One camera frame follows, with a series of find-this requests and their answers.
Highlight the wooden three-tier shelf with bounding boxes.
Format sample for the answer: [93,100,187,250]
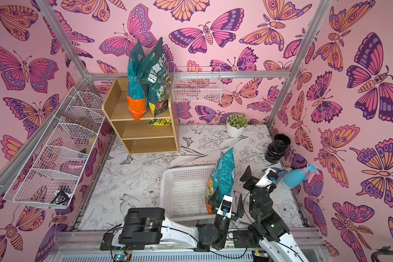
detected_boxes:
[102,78,179,154]

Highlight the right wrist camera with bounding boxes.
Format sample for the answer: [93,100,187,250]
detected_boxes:
[255,168,279,188]

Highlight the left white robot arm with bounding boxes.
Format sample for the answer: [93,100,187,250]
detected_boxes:
[99,195,244,252]

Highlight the teal spray bottle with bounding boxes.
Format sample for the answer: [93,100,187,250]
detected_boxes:
[282,163,320,190]

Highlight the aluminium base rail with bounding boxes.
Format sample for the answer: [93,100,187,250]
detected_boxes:
[47,228,332,262]

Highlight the potted green succulent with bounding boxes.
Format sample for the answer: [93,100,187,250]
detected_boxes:
[227,113,248,138]

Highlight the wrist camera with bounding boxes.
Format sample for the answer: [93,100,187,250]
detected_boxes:
[216,195,233,219]
[255,168,279,188]

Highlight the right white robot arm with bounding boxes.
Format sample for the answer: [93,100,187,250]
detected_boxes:
[240,166,308,262]

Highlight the teal orange fertilizer bag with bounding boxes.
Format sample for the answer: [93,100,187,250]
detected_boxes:
[127,40,148,121]
[205,147,235,215]

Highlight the dark green soil bag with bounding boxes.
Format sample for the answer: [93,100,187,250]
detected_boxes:
[139,37,170,117]

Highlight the white plastic basket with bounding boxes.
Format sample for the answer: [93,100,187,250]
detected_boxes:
[159,165,215,222]

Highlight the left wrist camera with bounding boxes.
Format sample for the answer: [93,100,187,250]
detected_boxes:
[216,195,233,219]

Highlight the stacked black plant pots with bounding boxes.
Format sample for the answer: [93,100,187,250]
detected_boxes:
[265,134,291,164]

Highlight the black item in rack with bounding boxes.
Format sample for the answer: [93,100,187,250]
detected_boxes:
[51,190,70,205]

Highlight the small yellow packet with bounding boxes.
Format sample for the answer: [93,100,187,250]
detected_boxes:
[148,119,171,127]

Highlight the white wire wall basket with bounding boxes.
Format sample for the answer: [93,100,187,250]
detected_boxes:
[171,67,223,103]

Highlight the white wire basket rack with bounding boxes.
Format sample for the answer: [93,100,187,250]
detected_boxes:
[3,91,105,209]

